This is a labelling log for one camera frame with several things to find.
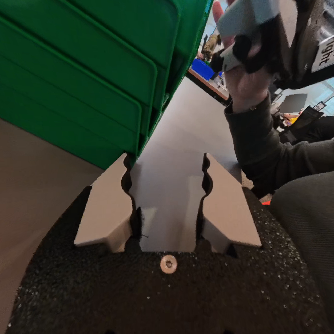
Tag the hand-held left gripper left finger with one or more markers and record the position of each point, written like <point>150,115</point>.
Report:
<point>104,214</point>

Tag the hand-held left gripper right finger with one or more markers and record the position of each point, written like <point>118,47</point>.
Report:
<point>229,214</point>

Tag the person's right hand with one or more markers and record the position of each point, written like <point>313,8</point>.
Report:
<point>248,88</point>

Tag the person's dark clothed torso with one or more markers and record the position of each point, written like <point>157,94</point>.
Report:
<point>308,221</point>

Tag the blue plastic bin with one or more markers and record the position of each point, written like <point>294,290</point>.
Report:
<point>203,68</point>

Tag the wooden edged table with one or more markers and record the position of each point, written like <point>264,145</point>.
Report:
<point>208,87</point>

